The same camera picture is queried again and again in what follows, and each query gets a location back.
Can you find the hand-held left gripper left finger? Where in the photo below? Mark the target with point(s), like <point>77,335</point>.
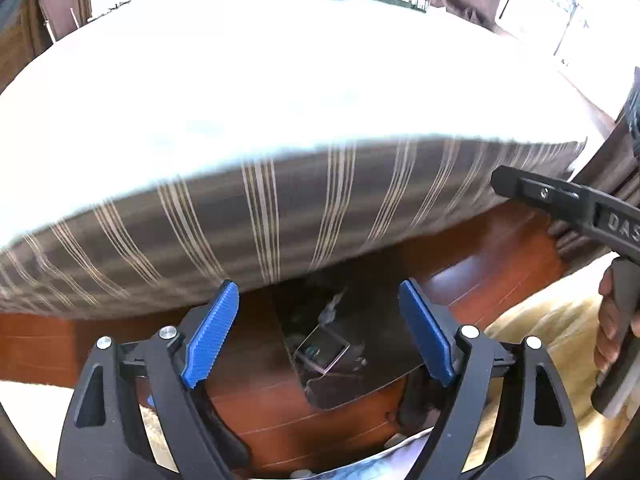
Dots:
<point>210,340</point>

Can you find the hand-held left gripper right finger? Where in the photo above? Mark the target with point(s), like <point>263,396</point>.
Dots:
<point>425,335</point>

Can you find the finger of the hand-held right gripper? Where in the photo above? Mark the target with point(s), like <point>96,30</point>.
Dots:
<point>530,190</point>

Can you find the clear plastic box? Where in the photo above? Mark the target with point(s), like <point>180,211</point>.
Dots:
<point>322,352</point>

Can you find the person's right hand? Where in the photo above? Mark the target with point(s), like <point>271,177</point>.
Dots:
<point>607,310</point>

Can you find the crumpled clear wrapper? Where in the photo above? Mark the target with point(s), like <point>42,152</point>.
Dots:
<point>332,307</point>

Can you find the yellow fleece cloth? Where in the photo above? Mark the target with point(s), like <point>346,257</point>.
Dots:
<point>45,410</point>
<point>540,300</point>

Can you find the small white scrap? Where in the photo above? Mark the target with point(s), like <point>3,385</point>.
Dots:
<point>301,473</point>
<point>392,441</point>

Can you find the blue printed white cloth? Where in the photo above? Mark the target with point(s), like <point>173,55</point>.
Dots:
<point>380,462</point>

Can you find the metal rack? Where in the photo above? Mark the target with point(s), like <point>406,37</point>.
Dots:
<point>567,10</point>

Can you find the plaid bed mattress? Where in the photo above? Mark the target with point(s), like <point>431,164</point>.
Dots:
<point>280,125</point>

